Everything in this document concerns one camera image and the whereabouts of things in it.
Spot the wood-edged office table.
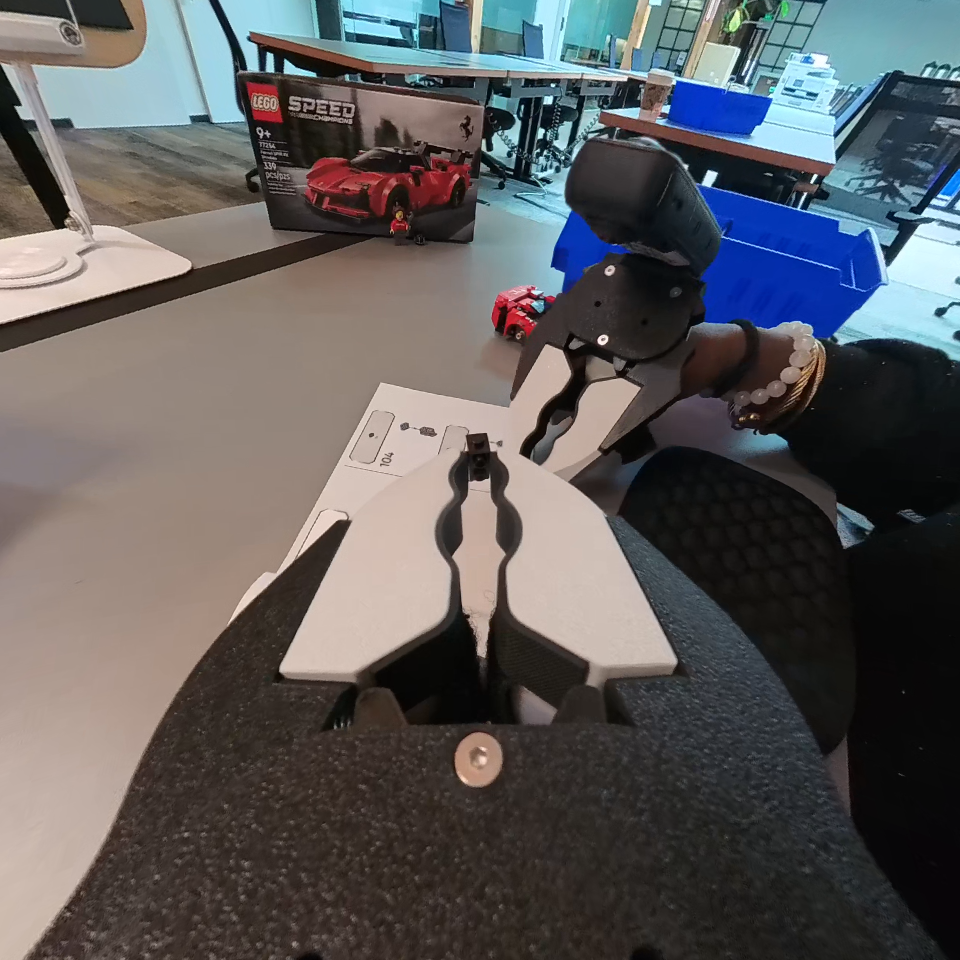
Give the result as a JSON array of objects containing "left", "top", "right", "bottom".
[{"left": 598, "top": 101, "right": 838, "bottom": 207}]

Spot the small blue plastic bin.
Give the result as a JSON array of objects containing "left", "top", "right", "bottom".
[{"left": 666, "top": 77, "right": 774, "bottom": 136}]

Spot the person's right hand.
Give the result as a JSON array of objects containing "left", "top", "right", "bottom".
[{"left": 671, "top": 321, "right": 755, "bottom": 410}]

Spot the person's black clothing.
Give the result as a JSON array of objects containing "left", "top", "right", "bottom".
[{"left": 843, "top": 506, "right": 960, "bottom": 960}]

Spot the black textured cushion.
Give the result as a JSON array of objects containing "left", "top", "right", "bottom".
[{"left": 618, "top": 447, "right": 858, "bottom": 755}]

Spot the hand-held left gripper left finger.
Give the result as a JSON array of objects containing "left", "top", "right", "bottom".
[{"left": 279, "top": 448, "right": 470, "bottom": 685}]

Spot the white lego instruction booklet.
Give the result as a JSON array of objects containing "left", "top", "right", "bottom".
[{"left": 225, "top": 382, "right": 616, "bottom": 624}]

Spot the red lego car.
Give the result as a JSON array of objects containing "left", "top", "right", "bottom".
[{"left": 491, "top": 285, "right": 560, "bottom": 342}]

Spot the white printer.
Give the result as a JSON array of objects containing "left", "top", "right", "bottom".
[{"left": 772, "top": 52, "right": 838, "bottom": 112}]

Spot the green potted plant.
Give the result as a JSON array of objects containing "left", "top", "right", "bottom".
[{"left": 718, "top": 0, "right": 792, "bottom": 40}]

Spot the white bead bracelet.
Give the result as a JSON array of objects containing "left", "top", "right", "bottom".
[{"left": 723, "top": 321, "right": 819, "bottom": 432}]

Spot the black wood-rimmed board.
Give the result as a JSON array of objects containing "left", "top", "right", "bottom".
[{"left": 0, "top": 0, "right": 147, "bottom": 70}]

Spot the paper coffee cup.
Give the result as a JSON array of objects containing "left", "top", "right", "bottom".
[{"left": 637, "top": 69, "right": 678, "bottom": 123}]

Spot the large blue plastic bin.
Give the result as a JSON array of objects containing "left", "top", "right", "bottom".
[{"left": 551, "top": 183, "right": 890, "bottom": 340}]

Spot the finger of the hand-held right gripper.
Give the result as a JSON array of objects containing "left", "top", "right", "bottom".
[
  {"left": 536, "top": 372, "right": 661, "bottom": 483},
  {"left": 510, "top": 339, "right": 594, "bottom": 462}
]

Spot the white desk stand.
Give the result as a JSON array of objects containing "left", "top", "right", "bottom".
[{"left": 0, "top": 15, "right": 194, "bottom": 325}]

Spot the black hair tie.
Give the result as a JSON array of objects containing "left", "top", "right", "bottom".
[{"left": 716, "top": 318, "right": 760, "bottom": 400}]

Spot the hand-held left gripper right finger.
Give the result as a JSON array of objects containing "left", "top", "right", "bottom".
[{"left": 487, "top": 447, "right": 680, "bottom": 688}]

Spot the black mesh office chair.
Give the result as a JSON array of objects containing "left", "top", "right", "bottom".
[{"left": 813, "top": 69, "right": 960, "bottom": 249}]

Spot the lego set box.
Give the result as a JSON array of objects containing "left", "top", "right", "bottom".
[{"left": 236, "top": 71, "right": 485, "bottom": 245}]

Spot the gold bracelet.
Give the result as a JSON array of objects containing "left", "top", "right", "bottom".
[{"left": 738, "top": 337, "right": 828, "bottom": 438}]

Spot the person's right forearm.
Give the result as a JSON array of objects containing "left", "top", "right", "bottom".
[{"left": 780, "top": 337, "right": 960, "bottom": 526}]

